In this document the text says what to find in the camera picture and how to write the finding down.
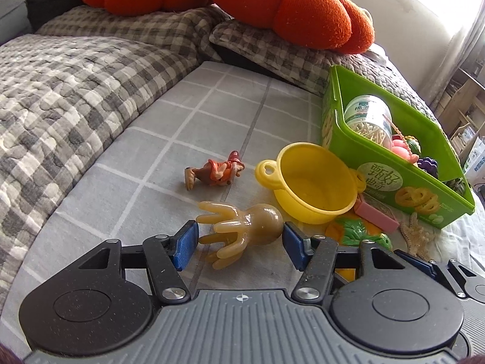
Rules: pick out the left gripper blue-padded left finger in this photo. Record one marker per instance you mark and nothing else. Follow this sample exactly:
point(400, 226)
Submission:
point(163, 257)

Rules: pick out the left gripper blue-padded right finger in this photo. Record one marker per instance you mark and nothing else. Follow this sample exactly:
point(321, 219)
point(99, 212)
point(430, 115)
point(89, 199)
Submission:
point(318, 258)

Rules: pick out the orange toy pumpkin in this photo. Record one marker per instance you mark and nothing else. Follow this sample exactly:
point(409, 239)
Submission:
point(349, 230)

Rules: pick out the beige starfish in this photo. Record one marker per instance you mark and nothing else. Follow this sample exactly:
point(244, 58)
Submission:
point(416, 237)

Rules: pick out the tan rubber octopus toy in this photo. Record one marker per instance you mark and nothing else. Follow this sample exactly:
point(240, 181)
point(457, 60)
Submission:
point(258, 225)

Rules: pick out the purple toy grapes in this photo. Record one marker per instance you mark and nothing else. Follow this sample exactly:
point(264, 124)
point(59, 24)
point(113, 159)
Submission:
point(428, 165)

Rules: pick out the pink toy pig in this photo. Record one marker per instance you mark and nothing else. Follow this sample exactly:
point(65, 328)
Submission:
point(400, 148)

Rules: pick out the toy corn cob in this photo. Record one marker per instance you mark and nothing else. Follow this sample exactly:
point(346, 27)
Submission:
point(413, 144)

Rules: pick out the cotton swab jar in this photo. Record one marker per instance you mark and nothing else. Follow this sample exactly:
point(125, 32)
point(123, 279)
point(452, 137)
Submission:
point(370, 117)

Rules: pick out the tortoiseshell hair claw clip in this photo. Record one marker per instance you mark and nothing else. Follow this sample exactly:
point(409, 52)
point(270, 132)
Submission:
point(457, 185)

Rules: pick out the pink toy box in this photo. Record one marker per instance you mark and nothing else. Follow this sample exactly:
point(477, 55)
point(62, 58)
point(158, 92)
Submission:
point(376, 213)

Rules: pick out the yellow toy pot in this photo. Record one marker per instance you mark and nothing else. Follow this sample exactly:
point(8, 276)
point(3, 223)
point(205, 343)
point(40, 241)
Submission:
point(311, 183)

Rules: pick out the small brown red figurine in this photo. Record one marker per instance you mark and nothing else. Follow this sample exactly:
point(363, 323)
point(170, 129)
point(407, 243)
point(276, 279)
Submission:
point(214, 173)

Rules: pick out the grey grid bedsheet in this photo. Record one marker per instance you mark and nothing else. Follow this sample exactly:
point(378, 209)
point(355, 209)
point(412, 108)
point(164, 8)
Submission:
point(136, 188)

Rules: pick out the green plastic storage bin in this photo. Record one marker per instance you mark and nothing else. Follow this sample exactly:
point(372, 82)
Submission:
point(389, 178)

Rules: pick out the white paper shopping bag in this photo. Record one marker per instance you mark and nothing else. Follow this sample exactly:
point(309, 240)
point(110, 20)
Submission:
point(474, 168)

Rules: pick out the wooden shelf desk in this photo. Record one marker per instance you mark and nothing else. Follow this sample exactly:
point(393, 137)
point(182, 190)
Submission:
point(461, 109)

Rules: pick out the grey curtain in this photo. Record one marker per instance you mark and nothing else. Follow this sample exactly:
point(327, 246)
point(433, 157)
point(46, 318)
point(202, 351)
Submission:
point(458, 49)

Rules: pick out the grey checked quilt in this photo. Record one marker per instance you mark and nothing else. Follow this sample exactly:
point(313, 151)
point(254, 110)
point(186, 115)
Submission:
point(69, 91)

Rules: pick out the right orange pumpkin cushion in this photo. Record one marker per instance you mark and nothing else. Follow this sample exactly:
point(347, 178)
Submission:
point(338, 25)

